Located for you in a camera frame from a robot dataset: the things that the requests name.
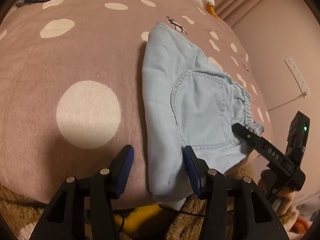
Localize person's right hand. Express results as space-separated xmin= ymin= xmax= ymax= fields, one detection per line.
xmin=258 ymin=170 xmax=296 ymax=216

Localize brown fuzzy rug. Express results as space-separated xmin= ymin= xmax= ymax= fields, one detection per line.
xmin=0 ymin=162 xmax=301 ymax=240

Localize pink polka dot bed cover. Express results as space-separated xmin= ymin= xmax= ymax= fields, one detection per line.
xmin=1 ymin=0 xmax=273 ymax=209

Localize light blue denim pants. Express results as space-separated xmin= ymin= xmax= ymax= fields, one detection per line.
xmin=142 ymin=22 xmax=264 ymax=202

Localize white power cable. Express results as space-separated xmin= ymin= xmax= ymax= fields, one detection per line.
xmin=267 ymin=92 xmax=308 ymax=113

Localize white power strip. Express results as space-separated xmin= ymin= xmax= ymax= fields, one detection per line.
xmin=284 ymin=57 xmax=311 ymax=98

